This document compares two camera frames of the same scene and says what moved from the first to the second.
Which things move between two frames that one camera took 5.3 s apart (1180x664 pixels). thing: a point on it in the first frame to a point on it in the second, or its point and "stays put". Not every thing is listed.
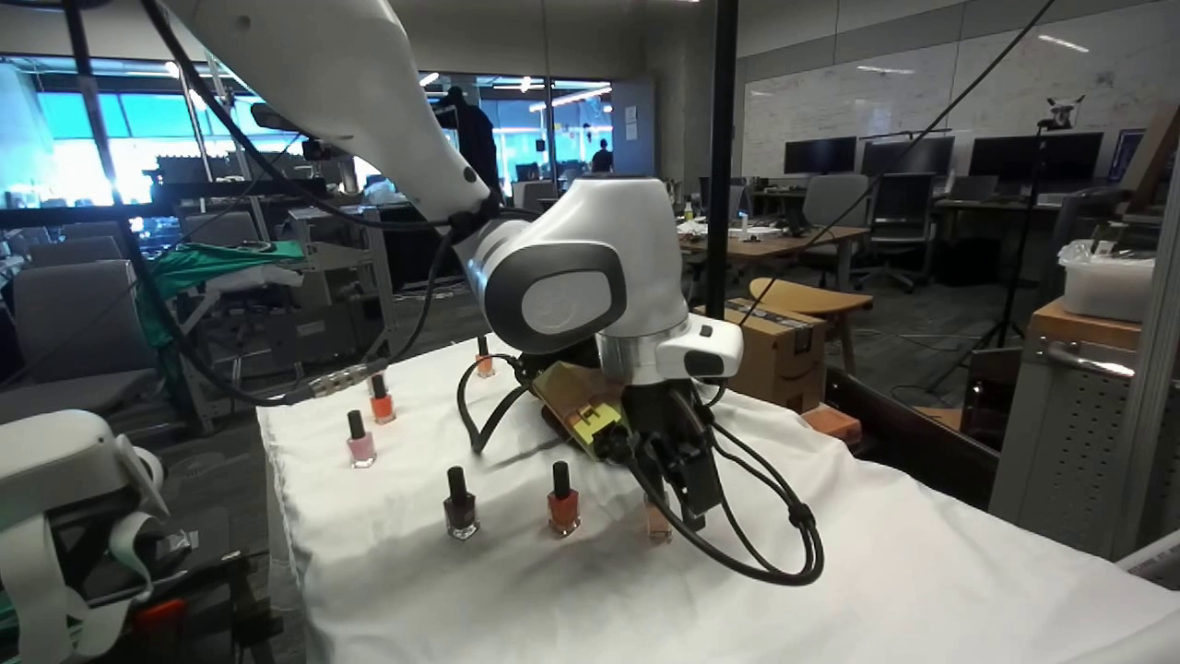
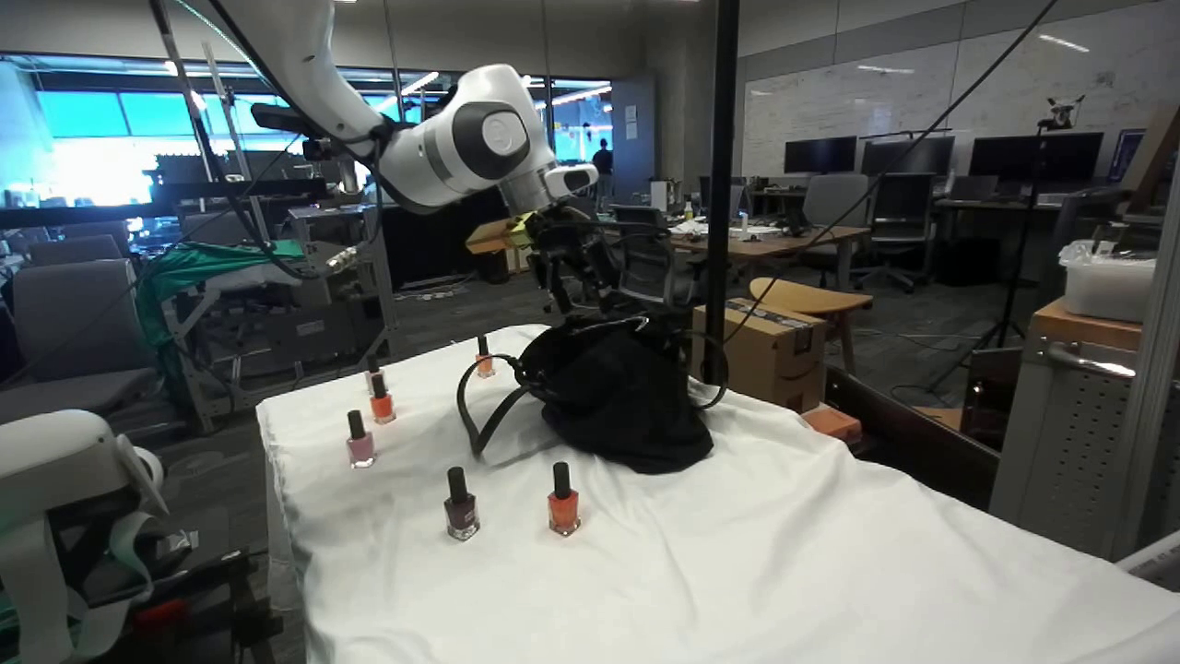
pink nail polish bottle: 361,440 stays put
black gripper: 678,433 to 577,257
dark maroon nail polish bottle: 460,506 stays put
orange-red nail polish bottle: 564,502 stays put
